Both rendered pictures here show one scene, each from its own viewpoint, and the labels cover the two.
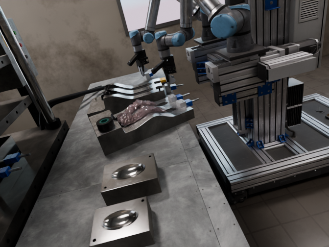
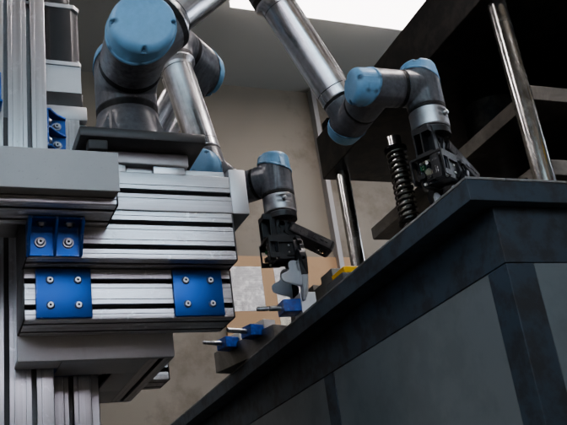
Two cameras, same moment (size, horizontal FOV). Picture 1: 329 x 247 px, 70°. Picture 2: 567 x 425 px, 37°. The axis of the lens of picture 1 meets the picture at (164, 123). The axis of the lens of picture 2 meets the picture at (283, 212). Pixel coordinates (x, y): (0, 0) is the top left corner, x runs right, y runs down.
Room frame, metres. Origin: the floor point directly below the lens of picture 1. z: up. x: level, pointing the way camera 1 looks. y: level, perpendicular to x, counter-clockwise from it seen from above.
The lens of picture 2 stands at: (3.22, -0.78, 0.30)
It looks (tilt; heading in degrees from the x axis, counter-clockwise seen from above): 23 degrees up; 158
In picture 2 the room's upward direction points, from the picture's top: 8 degrees counter-clockwise
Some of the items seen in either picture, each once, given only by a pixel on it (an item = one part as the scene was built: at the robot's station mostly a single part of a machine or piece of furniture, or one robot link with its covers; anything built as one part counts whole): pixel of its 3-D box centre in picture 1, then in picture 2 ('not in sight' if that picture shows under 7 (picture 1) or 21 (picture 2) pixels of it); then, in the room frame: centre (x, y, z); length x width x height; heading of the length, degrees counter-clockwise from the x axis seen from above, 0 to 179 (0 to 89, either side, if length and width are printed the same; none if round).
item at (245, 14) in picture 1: (238, 18); not in sight; (1.33, -0.51, 1.20); 0.13 x 0.12 x 0.14; 134
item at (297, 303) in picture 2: (174, 86); (284, 308); (1.56, -0.13, 0.83); 0.13 x 0.05 x 0.05; 89
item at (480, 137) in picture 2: not in sight; (521, 178); (0.89, 1.13, 1.52); 1.10 x 0.70 x 0.05; 1
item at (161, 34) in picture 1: (162, 40); (274, 177); (1.56, -0.11, 1.14); 0.09 x 0.08 x 0.11; 44
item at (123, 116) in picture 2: (210, 30); (128, 135); (1.83, -0.50, 1.09); 0.15 x 0.15 x 0.10
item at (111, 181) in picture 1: (131, 178); not in sight; (0.70, 0.17, 0.84); 0.20 x 0.15 x 0.07; 91
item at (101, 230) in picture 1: (123, 225); not in sight; (0.50, 0.19, 0.83); 0.17 x 0.13 x 0.06; 91
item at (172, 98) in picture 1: (179, 97); (249, 331); (1.29, -0.12, 0.86); 0.13 x 0.05 x 0.05; 109
